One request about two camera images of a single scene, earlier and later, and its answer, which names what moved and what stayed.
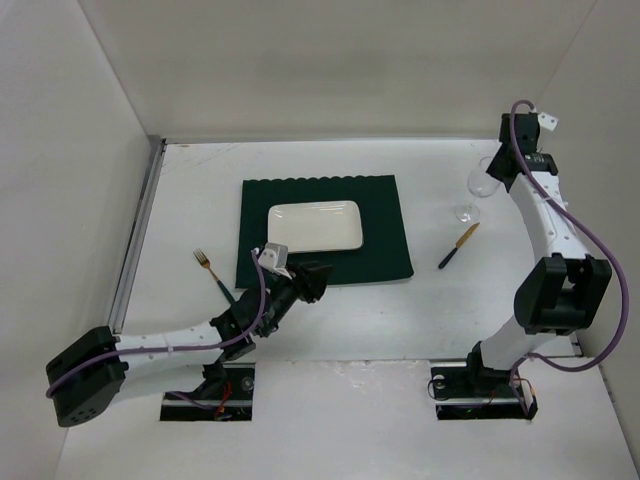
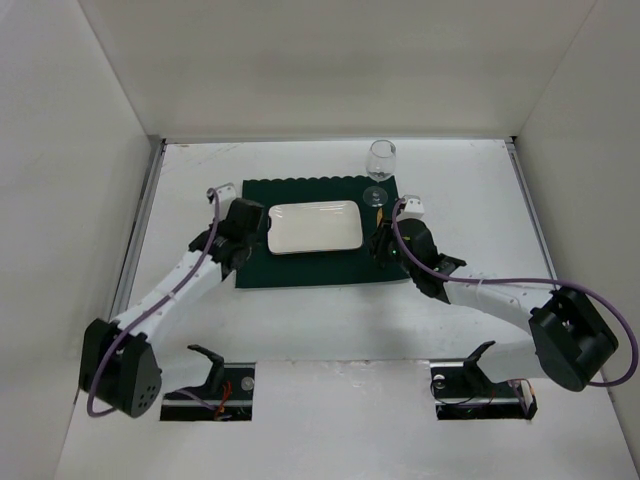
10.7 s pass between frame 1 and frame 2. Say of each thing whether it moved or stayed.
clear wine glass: moved
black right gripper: moved
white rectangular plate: stayed
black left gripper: moved
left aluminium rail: stayed
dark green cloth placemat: stayed
